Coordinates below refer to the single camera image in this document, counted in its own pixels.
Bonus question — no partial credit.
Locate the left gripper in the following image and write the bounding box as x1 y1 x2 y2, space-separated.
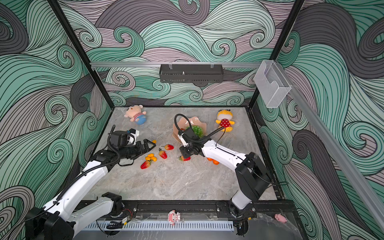
119 139 156 161

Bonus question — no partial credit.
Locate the yellow chick plush toy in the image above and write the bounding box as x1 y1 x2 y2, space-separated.
216 110 235 132

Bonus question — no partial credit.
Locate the strawberry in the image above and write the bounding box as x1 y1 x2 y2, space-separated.
141 161 151 170
159 149 168 159
164 144 174 150
179 156 191 162

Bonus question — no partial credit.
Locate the clear plastic wall bin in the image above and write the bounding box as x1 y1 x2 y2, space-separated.
254 60 292 109

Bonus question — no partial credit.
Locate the white ventilated cable duct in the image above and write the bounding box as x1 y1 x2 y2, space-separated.
83 220 235 232

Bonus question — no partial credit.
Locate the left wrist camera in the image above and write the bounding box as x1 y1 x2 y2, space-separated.
127 129 140 145

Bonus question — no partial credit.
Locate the pink scalloped fruit bowl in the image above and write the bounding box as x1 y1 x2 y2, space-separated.
172 117 207 144

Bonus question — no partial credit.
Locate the pink octopus figurine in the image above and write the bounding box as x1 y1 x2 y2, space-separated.
168 210 181 226

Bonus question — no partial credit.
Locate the aluminium rail back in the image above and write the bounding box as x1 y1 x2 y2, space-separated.
90 61 261 69

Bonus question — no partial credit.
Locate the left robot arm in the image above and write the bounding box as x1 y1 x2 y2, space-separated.
25 129 156 240

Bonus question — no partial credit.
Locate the pink pig plush toy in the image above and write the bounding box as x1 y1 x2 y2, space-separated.
124 105 147 125

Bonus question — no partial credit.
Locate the aluminium rail right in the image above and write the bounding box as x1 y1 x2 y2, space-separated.
273 61 384 230

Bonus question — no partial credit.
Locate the pink pig toy small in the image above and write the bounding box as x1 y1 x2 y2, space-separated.
274 214 287 223

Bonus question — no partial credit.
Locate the green grape bunch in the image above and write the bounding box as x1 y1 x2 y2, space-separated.
185 125 204 140

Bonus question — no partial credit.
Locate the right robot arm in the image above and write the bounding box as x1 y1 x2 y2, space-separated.
178 128 272 217

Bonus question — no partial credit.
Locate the black wall tray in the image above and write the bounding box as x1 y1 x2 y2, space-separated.
159 64 224 85

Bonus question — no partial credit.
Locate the aluminium rail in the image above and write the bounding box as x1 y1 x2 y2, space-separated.
273 61 384 230
90 61 261 69

